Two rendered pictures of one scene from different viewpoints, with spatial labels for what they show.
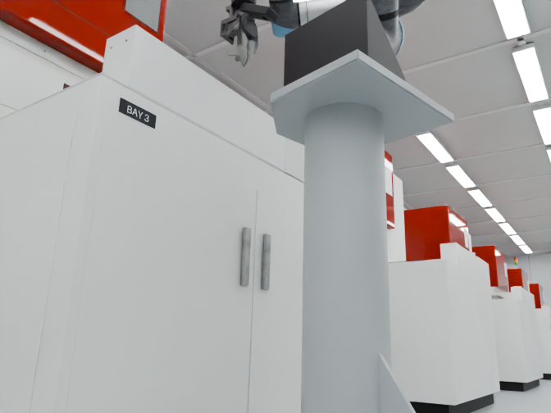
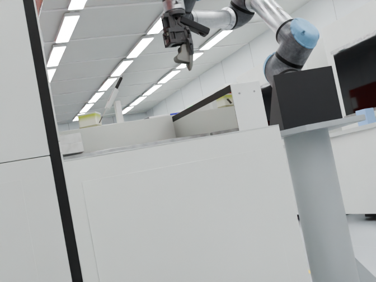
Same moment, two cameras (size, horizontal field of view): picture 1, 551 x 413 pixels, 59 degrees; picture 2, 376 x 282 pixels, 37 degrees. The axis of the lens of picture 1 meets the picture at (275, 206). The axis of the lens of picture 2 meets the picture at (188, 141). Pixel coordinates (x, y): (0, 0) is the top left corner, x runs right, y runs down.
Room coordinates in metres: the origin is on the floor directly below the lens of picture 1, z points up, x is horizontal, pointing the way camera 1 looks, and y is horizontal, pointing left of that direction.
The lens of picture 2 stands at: (0.08, 1.76, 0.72)
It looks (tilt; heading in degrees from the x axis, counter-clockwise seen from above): 4 degrees up; 305
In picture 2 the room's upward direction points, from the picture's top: 11 degrees counter-clockwise
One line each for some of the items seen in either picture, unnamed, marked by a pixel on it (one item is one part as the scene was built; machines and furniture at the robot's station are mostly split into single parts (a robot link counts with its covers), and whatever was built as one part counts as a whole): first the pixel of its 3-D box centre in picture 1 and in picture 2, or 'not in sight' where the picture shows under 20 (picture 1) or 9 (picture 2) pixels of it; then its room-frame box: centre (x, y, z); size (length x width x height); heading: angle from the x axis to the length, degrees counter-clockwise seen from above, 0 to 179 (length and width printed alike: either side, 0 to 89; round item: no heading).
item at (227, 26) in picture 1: (240, 21); (176, 29); (1.20, 0.12, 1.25); 0.09 x 0.08 x 0.12; 55
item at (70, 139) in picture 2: not in sight; (66, 140); (1.31, 0.62, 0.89); 0.08 x 0.03 x 0.03; 55
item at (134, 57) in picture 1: (208, 115); (214, 121); (1.08, 0.17, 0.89); 0.55 x 0.09 x 0.14; 145
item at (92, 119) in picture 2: not in sight; (90, 122); (1.61, 0.21, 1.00); 0.07 x 0.07 x 0.07; 29
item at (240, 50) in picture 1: (236, 50); (184, 57); (1.18, 0.12, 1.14); 0.06 x 0.03 x 0.09; 55
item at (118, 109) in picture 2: not in sight; (113, 106); (1.48, 0.20, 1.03); 0.06 x 0.04 x 0.13; 55
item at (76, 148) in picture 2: not in sight; (62, 155); (1.44, 0.53, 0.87); 0.36 x 0.08 x 0.03; 145
